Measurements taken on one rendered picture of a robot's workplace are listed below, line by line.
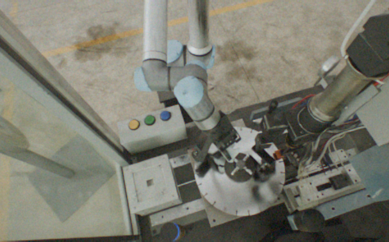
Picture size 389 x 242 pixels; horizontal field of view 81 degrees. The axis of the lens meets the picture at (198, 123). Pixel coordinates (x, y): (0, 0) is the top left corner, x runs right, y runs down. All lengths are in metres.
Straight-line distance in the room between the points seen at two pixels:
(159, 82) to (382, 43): 0.51
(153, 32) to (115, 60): 1.80
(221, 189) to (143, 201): 0.29
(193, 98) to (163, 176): 0.43
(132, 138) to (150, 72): 0.39
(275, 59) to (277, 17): 0.59
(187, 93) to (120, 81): 1.79
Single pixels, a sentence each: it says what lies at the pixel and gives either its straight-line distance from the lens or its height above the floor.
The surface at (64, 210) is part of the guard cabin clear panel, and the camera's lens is 0.60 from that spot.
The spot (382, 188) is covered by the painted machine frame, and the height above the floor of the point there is 1.27.
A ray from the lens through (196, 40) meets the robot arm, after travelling 1.04.
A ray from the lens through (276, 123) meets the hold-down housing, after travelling 0.62.
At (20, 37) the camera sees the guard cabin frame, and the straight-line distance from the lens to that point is 0.64.
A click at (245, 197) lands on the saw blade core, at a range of 0.86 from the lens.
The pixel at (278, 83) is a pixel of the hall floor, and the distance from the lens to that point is 2.28.
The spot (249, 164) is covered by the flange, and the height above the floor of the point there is 0.96.
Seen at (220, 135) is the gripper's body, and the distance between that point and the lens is 0.73.
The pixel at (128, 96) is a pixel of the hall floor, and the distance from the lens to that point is 2.23.
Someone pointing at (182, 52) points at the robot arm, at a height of 0.96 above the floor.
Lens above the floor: 1.79
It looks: 65 degrees down
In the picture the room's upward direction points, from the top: 5 degrees counter-clockwise
